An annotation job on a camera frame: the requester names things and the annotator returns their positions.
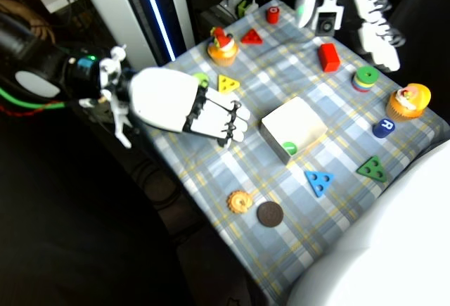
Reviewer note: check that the red rectangular block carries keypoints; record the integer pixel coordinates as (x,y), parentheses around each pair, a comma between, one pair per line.
(329,58)

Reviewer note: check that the grey power strip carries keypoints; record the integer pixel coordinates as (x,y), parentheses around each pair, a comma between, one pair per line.
(218,12)

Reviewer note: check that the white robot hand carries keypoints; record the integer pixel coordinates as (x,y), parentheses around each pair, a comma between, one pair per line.
(161,98)
(379,38)

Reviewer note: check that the red cylinder with letter O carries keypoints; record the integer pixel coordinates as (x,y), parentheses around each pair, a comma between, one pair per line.
(273,15)

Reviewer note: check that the white and yellow paper box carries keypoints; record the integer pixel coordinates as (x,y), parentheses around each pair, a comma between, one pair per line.
(295,119)

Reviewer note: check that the green sandwich cookie toy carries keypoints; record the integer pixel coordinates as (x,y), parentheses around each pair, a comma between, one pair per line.
(201,78)

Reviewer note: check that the green triangle block with holes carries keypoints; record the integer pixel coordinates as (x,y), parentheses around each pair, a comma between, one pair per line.
(372,170)

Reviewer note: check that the orange toy cupcake with cherry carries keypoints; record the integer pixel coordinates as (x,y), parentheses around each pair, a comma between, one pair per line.
(409,103)

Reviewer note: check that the blue triangle block with holes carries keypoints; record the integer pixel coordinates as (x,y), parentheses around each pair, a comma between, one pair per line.
(318,181)

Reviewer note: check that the yellow triangle block with holes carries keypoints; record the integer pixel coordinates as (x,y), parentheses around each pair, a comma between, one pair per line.
(226,83)

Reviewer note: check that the blue plaid tablecloth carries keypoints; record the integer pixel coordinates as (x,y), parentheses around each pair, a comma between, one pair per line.
(274,186)

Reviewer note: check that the red triangle block with holes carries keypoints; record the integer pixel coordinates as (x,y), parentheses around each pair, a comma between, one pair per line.
(252,38)

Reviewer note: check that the white column with blue light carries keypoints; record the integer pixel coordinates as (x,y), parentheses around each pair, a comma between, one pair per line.
(119,10)

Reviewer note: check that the green plug adapter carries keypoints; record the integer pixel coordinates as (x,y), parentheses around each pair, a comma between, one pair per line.
(242,7)

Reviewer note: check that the green cylinder with white letter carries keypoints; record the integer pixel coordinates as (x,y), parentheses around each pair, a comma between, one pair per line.
(290,147)

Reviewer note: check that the toy cupcake with strawberries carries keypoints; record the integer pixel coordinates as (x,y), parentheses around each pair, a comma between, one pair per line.
(222,51)

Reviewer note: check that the white robot body cover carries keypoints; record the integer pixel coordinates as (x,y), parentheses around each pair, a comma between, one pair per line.
(386,242)

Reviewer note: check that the blue cylinder with letter R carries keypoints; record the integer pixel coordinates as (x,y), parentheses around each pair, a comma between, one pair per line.
(384,128)

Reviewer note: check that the brown round cookie toy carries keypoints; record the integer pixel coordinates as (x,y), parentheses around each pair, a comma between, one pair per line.
(270,214)

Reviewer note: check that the yellow flower cookie toy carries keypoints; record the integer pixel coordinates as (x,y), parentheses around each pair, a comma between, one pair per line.
(239,201)

